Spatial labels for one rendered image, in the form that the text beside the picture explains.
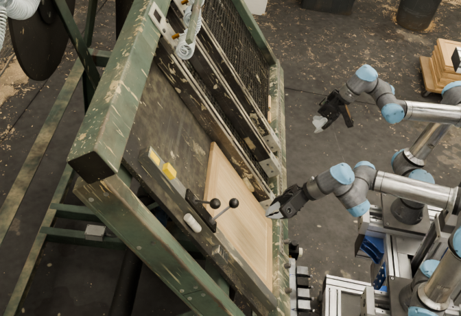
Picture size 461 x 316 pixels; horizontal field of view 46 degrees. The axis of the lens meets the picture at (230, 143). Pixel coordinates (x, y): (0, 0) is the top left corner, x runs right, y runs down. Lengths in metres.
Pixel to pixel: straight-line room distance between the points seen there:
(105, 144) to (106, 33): 4.24
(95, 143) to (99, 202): 0.20
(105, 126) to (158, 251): 0.44
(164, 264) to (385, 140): 3.35
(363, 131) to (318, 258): 1.51
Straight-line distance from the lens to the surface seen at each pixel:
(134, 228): 1.62
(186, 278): 1.78
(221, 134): 2.30
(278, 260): 2.49
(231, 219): 2.22
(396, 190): 1.95
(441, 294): 2.06
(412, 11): 6.59
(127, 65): 1.71
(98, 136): 1.45
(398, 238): 2.71
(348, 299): 3.34
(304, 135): 4.60
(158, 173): 1.78
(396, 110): 2.14
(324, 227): 3.91
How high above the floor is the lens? 2.86
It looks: 41 degrees down
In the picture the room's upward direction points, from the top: 9 degrees clockwise
